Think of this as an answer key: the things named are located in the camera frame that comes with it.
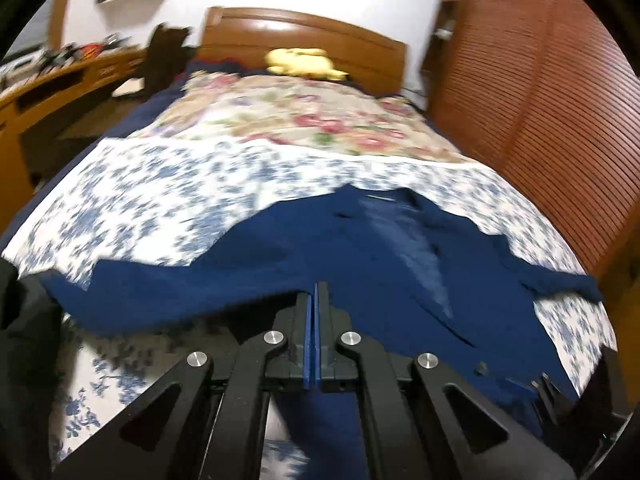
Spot black gloved left hand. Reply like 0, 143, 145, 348
1, 260, 62, 479

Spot wooden desk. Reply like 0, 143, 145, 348
1, 48, 145, 228

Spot navy blue suit jacket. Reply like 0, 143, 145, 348
44, 185, 601, 479

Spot dark wooden chair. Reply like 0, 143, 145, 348
112, 24, 192, 100

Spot pink floral beige blanket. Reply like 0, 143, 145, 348
132, 70, 468, 162

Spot yellow plush toy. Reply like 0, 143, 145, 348
265, 48, 348, 81

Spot wooden louvered wardrobe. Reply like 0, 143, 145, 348
430, 0, 639, 308

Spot wooden bed headboard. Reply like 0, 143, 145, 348
198, 6, 406, 96

